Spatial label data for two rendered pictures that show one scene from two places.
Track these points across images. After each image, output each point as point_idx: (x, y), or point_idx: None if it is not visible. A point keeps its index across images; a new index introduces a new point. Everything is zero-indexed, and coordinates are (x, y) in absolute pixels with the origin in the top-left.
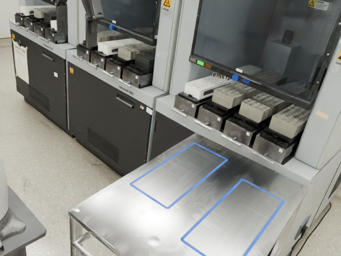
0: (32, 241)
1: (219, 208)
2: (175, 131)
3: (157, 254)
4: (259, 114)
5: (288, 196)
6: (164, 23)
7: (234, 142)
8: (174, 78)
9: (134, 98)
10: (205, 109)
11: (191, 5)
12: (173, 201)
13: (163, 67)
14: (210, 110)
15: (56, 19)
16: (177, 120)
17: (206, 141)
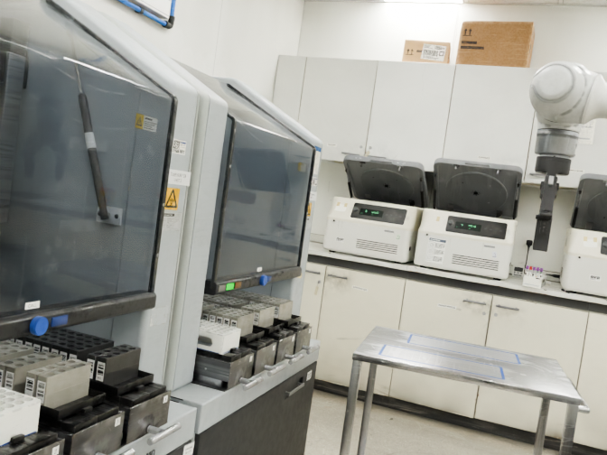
0: None
1: (462, 352)
2: (228, 434)
3: (546, 370)
4: (273, 312)
5: (403, 332)
6: (166, 246)
7: (301, 357)
8: (181, 350)
9: None
10: (262, 348)
11: (208, 194)
12: (489, 365)
13: (162, 342)
14: (264, 346)
15: (549, 235)
16: (231, 408)
17: (366, 349)
